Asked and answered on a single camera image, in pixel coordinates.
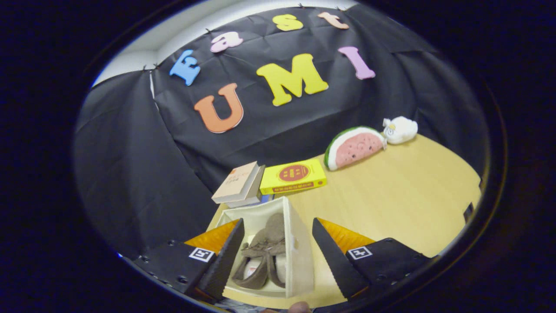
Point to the yellow book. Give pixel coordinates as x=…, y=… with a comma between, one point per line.
x=271, y=180

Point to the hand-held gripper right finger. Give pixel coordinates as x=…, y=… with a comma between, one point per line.
x=334, y=265

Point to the beige book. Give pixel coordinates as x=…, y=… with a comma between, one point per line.
x=234, y=182

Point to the black backdrop cloth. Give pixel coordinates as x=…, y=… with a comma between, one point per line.
x=130, y=174

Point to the cream fabric storage box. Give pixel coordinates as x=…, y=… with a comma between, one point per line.
x=299, y=252

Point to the white plush toy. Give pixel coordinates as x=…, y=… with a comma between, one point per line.
x=404, y=129

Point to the grey book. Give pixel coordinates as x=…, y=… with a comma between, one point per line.
x=256, y=191

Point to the watermelon slice plush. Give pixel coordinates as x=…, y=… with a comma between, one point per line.
x=356, y=150

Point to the brown shoe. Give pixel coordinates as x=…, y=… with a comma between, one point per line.
x=276, y=226
x=256, y=248

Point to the blue book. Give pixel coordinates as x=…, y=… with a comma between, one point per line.
x=267, y=198

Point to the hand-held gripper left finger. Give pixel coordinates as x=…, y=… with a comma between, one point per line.
x=223, y=265

